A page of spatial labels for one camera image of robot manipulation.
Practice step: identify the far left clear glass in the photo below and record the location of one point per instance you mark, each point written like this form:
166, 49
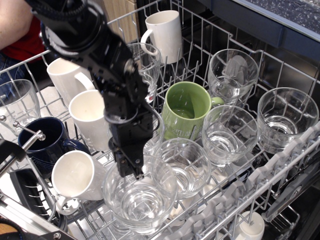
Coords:
18, 103

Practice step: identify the far right clear glass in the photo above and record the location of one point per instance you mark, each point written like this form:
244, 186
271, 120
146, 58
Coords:
283, 115

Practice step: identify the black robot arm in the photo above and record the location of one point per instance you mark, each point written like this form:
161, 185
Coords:
77, 31

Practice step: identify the front left white mug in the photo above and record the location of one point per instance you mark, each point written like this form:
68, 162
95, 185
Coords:
77, 176

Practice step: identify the metal dishwasher rack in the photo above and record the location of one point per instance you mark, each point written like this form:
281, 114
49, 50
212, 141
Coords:
28, 201

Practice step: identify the dark blue mug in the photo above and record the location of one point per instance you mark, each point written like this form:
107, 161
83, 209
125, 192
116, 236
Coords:
45, 153

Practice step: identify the clear glass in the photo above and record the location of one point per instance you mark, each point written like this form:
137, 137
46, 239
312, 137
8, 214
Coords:
158, 134
231, 75
228, 134
18, 103
190, 163
283, 115
148, 59

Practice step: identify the tall white mug left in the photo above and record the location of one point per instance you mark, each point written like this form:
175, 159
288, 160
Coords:
69, 79

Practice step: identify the back centre clear glass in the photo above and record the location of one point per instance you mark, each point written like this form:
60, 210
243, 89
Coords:
148, 59

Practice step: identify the white mug middle left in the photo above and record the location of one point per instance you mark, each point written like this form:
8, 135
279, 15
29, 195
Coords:
87, 111

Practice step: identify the white rack roller wheel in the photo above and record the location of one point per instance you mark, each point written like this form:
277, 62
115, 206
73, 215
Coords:
251, 226

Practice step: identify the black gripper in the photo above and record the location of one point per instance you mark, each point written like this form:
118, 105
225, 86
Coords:
117, 77

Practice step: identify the back white ceramic mug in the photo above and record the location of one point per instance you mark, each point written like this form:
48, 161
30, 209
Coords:
164, 32

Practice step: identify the person in red shirt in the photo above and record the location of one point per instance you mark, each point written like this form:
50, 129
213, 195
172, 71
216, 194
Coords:
19, 33

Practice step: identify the middle right clear glass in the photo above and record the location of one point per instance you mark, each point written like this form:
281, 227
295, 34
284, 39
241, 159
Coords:
228, 134

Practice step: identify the back right clear glass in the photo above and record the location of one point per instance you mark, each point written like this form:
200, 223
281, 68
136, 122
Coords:
231, 75

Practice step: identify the clear glass cup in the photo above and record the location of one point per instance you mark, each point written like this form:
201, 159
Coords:
143, 204

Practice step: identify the black clamp with metal screw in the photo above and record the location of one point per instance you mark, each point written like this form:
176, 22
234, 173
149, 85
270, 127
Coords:
15, 152

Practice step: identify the front centre clear glass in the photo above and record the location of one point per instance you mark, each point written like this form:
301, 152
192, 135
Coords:
190, 163

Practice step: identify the green ceramic mug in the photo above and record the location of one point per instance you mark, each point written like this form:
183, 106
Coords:
185, 107

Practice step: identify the grey plastic tine holder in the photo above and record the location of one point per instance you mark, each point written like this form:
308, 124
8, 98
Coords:
262, 172

